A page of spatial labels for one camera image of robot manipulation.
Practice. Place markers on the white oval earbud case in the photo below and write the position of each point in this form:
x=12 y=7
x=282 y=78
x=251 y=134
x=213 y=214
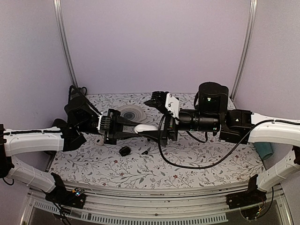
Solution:
x=143 y=127

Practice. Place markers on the white earbud case small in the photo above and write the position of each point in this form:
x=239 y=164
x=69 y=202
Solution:
x=99 y=142

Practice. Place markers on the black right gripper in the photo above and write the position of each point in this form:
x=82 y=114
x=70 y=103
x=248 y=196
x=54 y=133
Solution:
x=168 y=128

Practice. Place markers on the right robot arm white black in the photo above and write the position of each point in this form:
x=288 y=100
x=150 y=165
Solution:
x=210 y=114

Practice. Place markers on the aluminium front rail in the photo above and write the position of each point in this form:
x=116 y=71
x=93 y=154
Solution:
x=167 y=206

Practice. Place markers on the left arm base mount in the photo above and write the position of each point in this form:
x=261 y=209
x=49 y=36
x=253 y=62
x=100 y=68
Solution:
x=60 y=195

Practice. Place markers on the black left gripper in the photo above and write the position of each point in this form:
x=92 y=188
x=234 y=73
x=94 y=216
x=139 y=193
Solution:
x=116 y=131

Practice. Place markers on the grey swirl ceramic plate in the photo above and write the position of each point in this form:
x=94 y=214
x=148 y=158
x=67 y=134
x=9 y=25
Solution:
x=133 y=113

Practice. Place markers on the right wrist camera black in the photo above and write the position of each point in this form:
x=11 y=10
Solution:
x=172 y=104

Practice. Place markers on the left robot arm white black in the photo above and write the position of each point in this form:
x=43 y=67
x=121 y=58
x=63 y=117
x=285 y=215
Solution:
x=82 y=117

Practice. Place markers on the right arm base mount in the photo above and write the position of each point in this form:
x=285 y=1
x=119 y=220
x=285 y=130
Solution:
x=249 y=197

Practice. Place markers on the left aluminium frame post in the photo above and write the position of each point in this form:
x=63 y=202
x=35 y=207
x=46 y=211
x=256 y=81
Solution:
x=64 y=41

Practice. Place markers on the aluminium frame post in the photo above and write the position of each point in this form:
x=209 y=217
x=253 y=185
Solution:
x=246 y=45
x=64 y=41

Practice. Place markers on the grey mug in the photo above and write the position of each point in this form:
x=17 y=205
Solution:
x=75 y=92

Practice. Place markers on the teal cup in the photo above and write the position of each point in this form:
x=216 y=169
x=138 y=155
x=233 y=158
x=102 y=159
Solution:
x=264 y=149

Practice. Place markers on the right aluminium frame post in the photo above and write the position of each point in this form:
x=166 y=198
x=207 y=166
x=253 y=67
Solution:
x=246 y=45

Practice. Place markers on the black open earbud case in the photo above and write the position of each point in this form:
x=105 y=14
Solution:
x=124 y=151

